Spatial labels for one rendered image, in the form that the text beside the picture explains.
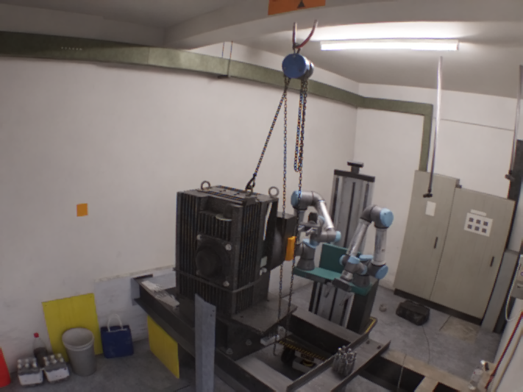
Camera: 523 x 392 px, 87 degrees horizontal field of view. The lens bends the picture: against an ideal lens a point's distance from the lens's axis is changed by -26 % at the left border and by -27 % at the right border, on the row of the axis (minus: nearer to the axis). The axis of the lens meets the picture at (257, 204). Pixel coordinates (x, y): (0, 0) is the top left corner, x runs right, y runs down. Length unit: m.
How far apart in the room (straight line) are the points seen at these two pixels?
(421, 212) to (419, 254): 0.54
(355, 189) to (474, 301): 2.52
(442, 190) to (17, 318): 4.67
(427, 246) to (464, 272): 0.63
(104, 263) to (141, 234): 0.44
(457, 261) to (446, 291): 0.43
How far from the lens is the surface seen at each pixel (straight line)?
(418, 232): 4.66
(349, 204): 2.87
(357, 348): 2.54
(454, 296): 4.71
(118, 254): 3.12
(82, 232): 2.88
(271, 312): 2.35
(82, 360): 3.03
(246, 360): 2.27
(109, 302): 3.20
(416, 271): 4.78
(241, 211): 2.01
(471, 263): 4.54
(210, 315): 2.11
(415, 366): 2.51
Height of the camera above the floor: 2.07
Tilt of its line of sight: 13 degrees down
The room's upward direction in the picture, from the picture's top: 5 degrees clockwise
